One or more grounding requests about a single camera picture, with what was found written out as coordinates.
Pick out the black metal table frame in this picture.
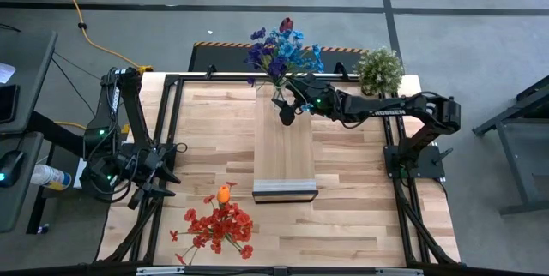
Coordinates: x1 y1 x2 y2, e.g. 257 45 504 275
96 72 462 276

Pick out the orange tulip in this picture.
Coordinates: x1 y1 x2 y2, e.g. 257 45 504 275
216 184 232 205

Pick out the white spray bottle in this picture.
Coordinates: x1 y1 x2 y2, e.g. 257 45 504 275
30 163 73 191

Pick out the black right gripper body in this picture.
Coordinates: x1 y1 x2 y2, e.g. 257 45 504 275
299 75 344 119

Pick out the grey side desk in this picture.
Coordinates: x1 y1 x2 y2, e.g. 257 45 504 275
0 31 58 233

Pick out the white paper sheet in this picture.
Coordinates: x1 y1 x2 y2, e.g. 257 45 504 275
0 62 17 85

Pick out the black hazard-striped floor mat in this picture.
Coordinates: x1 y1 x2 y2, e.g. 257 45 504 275
188 41 369 74

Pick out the white printed box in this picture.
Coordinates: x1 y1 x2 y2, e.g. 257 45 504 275
72 158 87 189

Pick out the blue flower bunch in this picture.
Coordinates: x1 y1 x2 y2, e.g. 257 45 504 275
268 27 326 113

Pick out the wooden shelf with black legs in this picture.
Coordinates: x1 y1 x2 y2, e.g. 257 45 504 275
251 81 319 204

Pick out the silver metal bracket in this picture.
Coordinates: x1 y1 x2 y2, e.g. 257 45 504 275
136 266 186 276
375 267 425 276

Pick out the yellow floor cable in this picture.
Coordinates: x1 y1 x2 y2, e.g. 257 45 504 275
53 120 88 131
50 0 154 75

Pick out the clear glass vase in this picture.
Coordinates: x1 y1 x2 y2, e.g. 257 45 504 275
270 82 287 109

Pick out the purple flower bunch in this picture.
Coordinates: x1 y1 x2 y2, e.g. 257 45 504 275
243 27 289 87

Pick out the dark metal equipment stand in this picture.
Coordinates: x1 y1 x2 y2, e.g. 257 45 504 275
471 74 549 217

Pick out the black floor cable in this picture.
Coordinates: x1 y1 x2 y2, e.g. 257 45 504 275
51 51 104 117

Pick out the black computer mouse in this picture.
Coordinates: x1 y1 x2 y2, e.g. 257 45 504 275
0 149 26 189

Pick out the large red flower bunch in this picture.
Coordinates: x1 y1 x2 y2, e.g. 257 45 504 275
184 201 255 260

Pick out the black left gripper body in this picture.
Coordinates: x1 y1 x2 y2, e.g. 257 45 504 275
124 146 167 202

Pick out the potted green white-flowered plant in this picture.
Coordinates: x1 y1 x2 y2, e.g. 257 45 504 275
353 47 405 96

